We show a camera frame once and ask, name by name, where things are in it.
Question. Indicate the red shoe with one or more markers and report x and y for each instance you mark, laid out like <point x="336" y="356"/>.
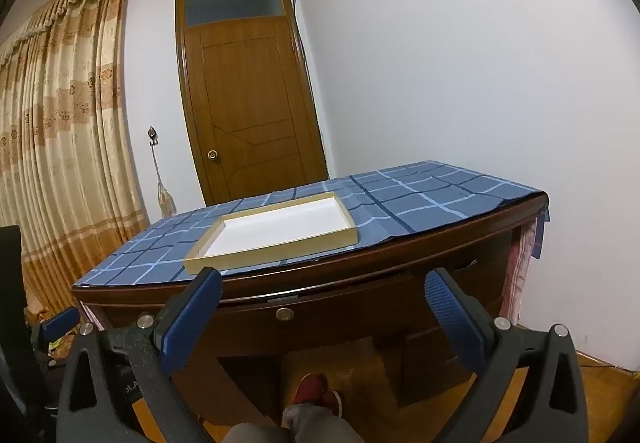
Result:
<point x="310" y="388"/>
<point x="334" y="404"/>

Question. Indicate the wide wooden desk drawer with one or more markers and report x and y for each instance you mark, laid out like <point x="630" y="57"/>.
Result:
<point x="340" y="318"/>

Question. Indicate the curtain tassel tieback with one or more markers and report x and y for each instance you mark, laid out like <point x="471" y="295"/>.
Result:
<point x="164" y="195"/>

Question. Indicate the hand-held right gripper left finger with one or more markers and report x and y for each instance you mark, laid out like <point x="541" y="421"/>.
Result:
<point x="195" y="318"/>

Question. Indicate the patterned beige curtain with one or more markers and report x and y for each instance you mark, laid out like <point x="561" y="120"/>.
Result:
<point x="60" y="148"/>

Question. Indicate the metal wall hook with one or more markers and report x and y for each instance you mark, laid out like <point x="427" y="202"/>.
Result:
<point x="152" y="133"/>

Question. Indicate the brown wooden door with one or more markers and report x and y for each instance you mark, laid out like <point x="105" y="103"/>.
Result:
<point x="250" y="98"/>

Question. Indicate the brass door knob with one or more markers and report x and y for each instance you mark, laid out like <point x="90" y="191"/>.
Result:
<point x="212" y="154"/>

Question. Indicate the blue plaid tablecloth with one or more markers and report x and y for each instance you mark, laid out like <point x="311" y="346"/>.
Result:
<point x="425" y="203"/>

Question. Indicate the shallow beige tray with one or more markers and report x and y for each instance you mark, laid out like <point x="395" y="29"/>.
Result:
<point x="280" y="233"/>

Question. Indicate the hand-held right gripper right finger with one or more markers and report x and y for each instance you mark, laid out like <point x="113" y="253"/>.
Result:
<point x="455" y="318"/>

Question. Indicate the colourful floor clutter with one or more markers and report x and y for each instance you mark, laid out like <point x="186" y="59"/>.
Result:
<point x="62" y="352"/>

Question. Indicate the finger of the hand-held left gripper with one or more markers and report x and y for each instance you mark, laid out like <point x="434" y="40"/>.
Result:
<point x="60" y="323"/>

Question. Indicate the dark wooden desk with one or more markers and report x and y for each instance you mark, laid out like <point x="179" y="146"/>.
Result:
<point x="250" y="388"/>

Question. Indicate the pink striped cloth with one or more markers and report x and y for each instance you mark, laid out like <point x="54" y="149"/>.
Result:
<point x="517" y="268"/>

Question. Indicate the person's grey trouser leg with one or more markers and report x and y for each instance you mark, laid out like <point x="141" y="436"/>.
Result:
<point x="300" y="430"/>

